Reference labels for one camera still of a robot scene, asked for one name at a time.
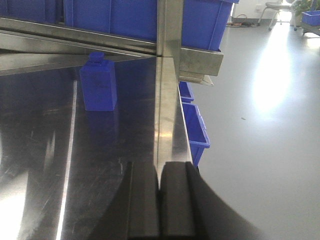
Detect stainless steel shelf frame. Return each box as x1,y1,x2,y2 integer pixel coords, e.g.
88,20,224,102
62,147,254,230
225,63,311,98
0,0,223,170

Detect small blue bin below table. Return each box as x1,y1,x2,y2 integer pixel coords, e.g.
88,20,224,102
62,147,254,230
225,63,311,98
179,81,194,103

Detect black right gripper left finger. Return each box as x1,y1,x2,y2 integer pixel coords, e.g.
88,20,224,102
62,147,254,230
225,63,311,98
88,161,160,240

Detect blue bin upper shelf left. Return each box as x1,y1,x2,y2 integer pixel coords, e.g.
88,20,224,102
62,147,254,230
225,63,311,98
0,0,63,24

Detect grey chair in background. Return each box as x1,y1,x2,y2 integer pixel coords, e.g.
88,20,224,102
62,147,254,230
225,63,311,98
256,0,298,32

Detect blue bottle-shaped plastic part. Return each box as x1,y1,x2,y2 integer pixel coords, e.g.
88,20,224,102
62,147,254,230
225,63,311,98
80,52,118,112

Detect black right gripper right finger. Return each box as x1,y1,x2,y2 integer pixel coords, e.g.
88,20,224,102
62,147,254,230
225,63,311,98
160,161,270,240

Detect blue bin far background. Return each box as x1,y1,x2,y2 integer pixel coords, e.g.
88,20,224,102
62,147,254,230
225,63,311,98
301,10,320,26

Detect blue bin on upper shelf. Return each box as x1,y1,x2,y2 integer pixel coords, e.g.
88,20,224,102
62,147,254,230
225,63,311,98
63,0,236,51

